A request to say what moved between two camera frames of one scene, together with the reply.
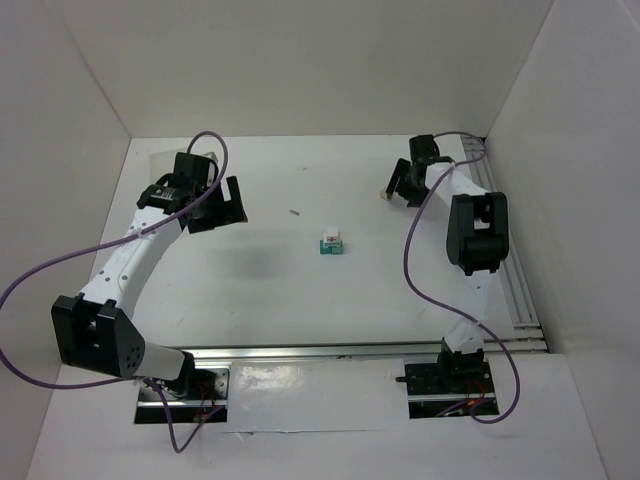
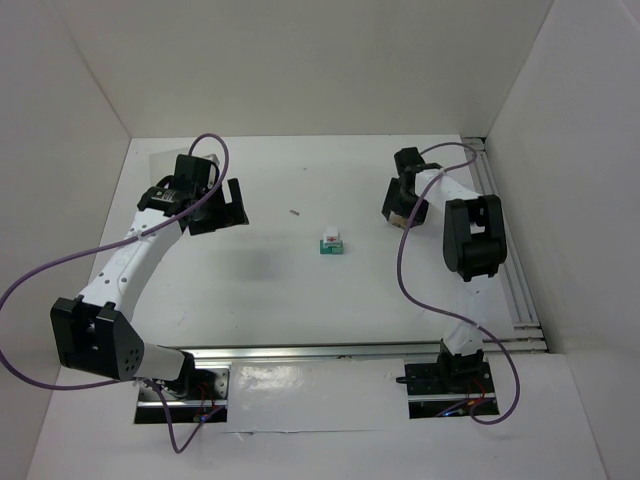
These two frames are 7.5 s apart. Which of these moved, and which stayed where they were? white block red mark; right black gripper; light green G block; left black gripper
Moved: right black gripper
Stayed: white block red mark; left black gripper; light green G block
